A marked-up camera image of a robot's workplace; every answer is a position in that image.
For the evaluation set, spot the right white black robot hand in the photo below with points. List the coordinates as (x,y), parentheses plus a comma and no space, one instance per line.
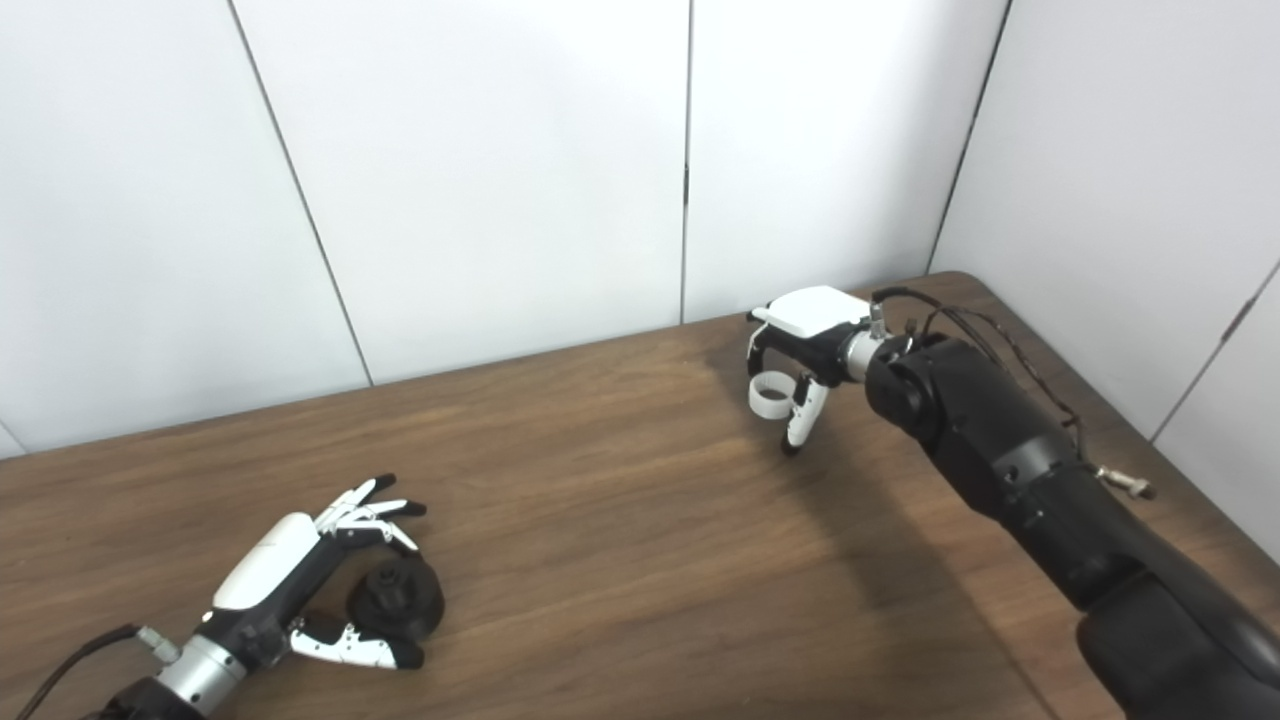
(815,312)

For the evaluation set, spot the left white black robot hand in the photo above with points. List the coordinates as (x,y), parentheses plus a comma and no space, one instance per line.
(265,565)

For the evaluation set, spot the round black part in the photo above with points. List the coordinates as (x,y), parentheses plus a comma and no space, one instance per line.
(405,600)

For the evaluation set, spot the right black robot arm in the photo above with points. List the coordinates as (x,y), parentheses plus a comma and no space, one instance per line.
(1030,470)

